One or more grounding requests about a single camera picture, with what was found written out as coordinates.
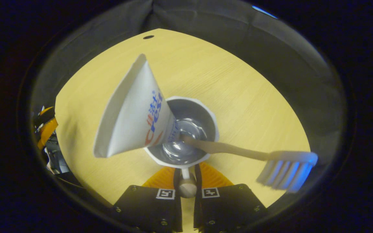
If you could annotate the black backdrop cloth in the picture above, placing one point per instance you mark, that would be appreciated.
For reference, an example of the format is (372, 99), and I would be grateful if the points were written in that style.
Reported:
(270, 48)

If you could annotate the white toothpaste tube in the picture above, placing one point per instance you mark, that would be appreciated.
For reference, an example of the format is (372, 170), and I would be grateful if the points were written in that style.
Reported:
(131, 123)

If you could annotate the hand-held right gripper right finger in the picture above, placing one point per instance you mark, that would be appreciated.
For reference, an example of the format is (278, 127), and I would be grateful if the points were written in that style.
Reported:
(198, 178)

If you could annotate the light wooden desktop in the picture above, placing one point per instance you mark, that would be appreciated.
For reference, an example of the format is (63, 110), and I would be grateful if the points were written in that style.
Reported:
(238, 97)

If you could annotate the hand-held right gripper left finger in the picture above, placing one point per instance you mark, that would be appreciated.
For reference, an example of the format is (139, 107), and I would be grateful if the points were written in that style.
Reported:
(176, 181)

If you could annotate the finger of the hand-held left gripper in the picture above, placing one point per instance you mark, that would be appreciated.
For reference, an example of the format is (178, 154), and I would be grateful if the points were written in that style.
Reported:
(49, 129)
(46, 111)

